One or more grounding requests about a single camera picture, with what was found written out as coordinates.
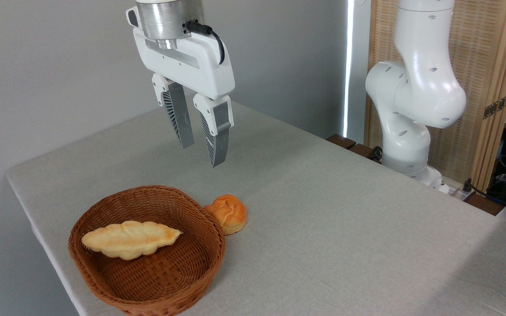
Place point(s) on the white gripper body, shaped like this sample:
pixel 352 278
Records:
pixel 191 66

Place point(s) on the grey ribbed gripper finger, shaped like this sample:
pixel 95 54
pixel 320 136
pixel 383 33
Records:
pixel 218 140
pixel 182 118

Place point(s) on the round golden bread roll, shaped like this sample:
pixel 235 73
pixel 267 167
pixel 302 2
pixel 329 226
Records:
pixel 231 213

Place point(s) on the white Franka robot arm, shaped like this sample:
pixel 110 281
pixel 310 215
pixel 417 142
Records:
pixel 424 87

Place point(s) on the long pale braided bread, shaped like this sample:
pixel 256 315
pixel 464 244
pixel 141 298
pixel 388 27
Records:
pixel 130 239

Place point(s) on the brown woven wicker basket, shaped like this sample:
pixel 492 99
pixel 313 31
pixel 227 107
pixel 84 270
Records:
pixel 165 281

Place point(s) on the dark brown wooden board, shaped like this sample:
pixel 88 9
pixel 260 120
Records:
pixel 341 141

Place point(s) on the grey tablecloth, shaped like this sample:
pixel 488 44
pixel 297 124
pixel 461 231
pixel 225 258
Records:
pixel 332 228

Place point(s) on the vertical white light strip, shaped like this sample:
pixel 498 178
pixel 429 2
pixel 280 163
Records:
pixel 348 66

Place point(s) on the wooden rattan folding screen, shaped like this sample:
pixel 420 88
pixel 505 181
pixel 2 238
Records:
pixel 481 52

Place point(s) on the brass screen hinge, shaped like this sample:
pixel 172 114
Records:
pixel 496 106

